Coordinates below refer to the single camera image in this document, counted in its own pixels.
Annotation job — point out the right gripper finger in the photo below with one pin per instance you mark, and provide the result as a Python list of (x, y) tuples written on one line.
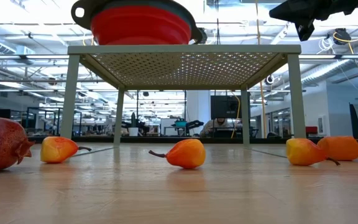
[(294, 17), (297, 7)]

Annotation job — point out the orange mandarin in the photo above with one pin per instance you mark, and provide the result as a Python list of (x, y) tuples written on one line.
[(342, 148)]

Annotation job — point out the red collapsible bowl grey rim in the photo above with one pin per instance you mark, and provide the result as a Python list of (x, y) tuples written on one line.
[(141, 25)]

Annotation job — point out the yellow orange toy pear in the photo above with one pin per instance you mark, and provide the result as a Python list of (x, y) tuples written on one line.
[(186, 154), (56, 150), (303, 152)]

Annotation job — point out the black monitor panel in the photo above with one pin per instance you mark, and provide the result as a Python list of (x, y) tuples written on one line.
[(225, 107)]

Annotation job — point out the small red box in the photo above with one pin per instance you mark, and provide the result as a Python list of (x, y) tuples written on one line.
[(311, 130)]

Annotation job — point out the pale green perforated metal shelf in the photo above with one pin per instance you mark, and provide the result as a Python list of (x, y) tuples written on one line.
[(182, 49)]

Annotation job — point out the person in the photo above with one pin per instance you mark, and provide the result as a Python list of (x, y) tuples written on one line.
[(216, 124)]

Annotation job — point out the teal box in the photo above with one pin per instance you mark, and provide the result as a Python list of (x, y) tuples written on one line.
[(180, 123)]

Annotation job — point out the white panel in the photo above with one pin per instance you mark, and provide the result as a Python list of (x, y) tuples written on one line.
[(169, 126)]

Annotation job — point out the white bucket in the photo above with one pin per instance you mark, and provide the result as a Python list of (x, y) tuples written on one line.
[(133, 131)]

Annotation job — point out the black workstation frame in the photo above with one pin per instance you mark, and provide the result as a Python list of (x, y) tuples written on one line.
[(42, 108)]

